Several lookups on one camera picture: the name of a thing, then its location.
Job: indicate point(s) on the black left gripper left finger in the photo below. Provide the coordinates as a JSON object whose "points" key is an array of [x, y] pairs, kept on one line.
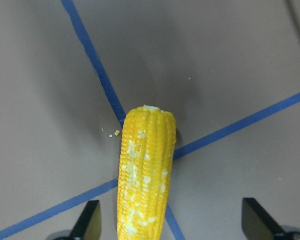
{"points": [[89, 223]]}

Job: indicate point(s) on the yellow corn cob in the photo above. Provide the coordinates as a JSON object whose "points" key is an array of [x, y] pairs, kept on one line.
{"points": [[145, 165]]}

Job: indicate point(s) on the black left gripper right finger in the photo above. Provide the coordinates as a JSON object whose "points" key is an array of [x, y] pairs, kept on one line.
{"points": [[257, 224]]}

